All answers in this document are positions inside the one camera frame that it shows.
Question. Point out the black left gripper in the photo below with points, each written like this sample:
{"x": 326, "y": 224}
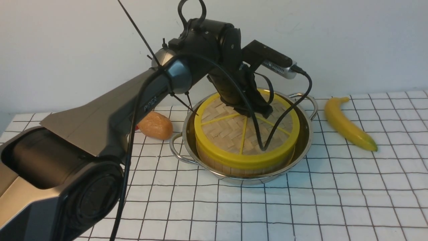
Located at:
{"x": 244, "y": 82}

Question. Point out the woven bamboo steamer lid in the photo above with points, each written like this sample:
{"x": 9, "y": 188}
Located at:
{"x": 222, "y": 131}

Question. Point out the bamboo steamer basket yellow rim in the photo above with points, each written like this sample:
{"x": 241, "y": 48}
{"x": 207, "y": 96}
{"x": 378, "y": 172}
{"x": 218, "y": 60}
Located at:
{"x": 246, "y": 165}

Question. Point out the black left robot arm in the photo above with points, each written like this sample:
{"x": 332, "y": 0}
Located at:
{"x": 61, "y": 178}

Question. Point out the brown potato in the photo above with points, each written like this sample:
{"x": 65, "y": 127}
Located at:
{"x": 156, "y": 125}

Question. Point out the yellow banana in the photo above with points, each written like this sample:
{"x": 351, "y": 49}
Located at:
{"x": 345, "y": 127}

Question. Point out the white checkered tablecloth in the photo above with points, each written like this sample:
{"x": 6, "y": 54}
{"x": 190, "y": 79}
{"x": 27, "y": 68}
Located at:
{"x": 337, "y": 192}

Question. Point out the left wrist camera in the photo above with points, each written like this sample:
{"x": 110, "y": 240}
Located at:
{"x": 271, "y": 58}

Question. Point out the stainless steel two-handled pot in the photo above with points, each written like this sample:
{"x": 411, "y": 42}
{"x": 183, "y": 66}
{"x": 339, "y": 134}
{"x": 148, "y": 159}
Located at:
{"x": 302, "y": 147}

